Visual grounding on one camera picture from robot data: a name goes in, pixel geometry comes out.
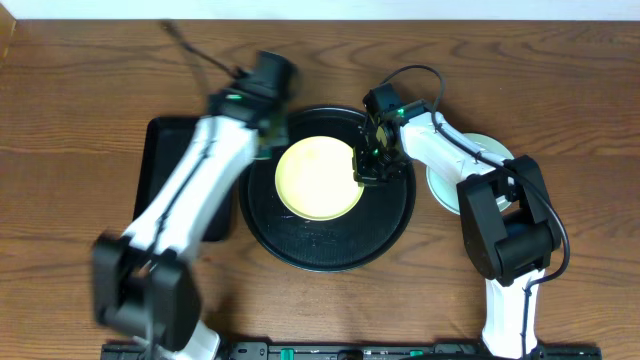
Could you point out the round black tray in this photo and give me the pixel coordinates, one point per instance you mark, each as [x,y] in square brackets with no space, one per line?
[364,233]

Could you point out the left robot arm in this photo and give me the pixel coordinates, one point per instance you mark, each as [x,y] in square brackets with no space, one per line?
[142,281]

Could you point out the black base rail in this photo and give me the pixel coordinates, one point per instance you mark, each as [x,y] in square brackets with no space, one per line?
[264,351]

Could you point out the rectangular black tray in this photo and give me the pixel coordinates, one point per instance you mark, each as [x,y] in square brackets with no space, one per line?
[166,140]

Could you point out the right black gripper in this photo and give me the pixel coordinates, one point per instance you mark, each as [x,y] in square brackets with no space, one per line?
[364,174]

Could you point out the green yellow sponge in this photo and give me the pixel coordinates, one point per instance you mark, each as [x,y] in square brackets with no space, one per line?
[263,153]

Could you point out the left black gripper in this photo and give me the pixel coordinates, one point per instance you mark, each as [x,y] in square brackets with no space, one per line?
[284,128]

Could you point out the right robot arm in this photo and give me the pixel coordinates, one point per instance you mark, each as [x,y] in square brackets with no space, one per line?
[509,226]

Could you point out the yellow plate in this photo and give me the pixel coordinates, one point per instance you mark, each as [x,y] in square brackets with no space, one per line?
[314,179]

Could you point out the light blue plate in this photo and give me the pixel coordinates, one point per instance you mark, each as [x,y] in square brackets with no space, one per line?
[444,192]

